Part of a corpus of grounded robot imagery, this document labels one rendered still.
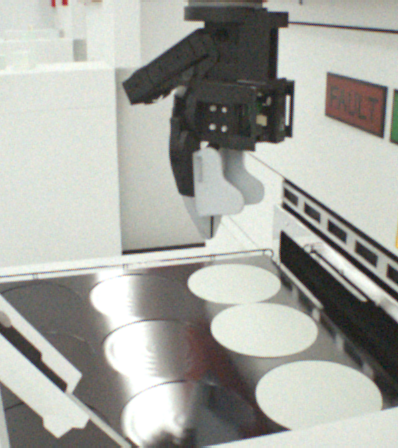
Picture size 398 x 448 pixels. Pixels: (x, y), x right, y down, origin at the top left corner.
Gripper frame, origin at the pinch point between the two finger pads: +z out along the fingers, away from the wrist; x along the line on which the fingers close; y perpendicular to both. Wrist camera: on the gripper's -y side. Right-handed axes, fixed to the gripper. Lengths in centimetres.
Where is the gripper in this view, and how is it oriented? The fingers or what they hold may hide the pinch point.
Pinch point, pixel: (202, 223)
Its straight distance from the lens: 57.6
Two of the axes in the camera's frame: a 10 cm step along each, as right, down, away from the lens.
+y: 8.2, 2.1, -5.3
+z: -0.1, 9.4, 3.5
